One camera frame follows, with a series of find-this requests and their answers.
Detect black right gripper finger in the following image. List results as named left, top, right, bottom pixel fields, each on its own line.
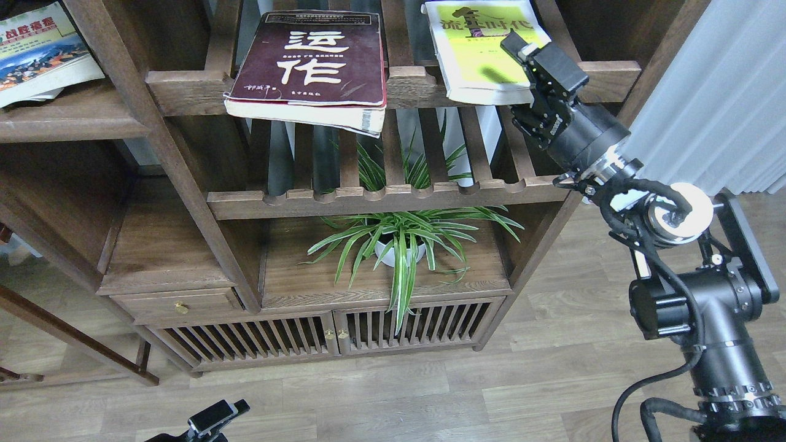
left=500, top=31, right=589, bottom=99
left=509, top=104, right=547, bottom=148

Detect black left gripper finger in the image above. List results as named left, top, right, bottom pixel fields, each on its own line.
left=188, top=400, right=250, bottom=433

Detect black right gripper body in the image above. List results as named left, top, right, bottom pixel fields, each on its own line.
left=528, top=92, right=631, bottom=173

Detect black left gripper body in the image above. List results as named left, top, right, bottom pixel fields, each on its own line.
left=146, top=428, right=228, bottom=442

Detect yellow-green cover book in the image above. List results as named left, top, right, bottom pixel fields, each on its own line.
left=421, top=1, right=551, bottom=106

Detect maroon book white characters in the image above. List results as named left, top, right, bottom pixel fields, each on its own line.
left=224, top=9, right=387, bottom=138

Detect colourful 300 paperback book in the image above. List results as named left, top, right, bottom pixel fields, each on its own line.
left=1, top=2, right=105, bottom=107

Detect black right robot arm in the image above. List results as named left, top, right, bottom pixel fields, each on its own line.
left=500, top=33, right=784, bottom=441

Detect white pleated curtain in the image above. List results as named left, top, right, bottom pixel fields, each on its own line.
left=621, top=1, right=785, bottom=195

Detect green spider plant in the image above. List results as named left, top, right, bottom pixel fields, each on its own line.
left=299, top=110, right=526, bottom=335

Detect white plant pot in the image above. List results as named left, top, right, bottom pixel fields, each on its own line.
left=374, top=234, right=425, bottom=268

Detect dark wooden bookshelf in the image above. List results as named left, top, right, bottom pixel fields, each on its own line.
left=0, top=0, right=713, bottom=375

